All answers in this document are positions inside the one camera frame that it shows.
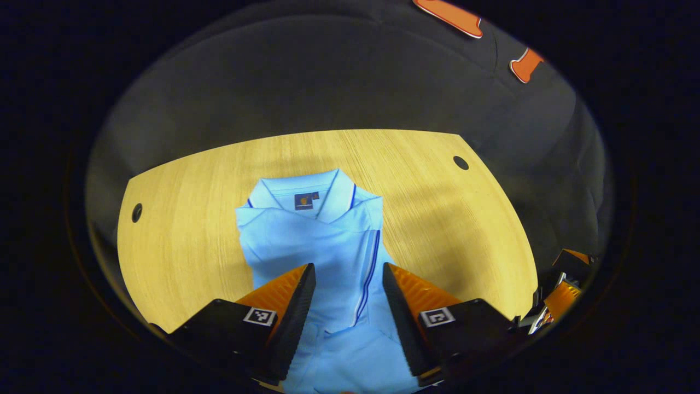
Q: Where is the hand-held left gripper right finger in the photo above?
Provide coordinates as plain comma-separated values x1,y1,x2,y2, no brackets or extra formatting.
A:
382,262,523,387

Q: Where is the light blue T-shirt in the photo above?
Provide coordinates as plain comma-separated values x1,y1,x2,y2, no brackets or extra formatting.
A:
236,169,422,394

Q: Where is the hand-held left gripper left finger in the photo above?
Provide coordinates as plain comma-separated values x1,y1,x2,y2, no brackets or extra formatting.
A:
164,263,317,385

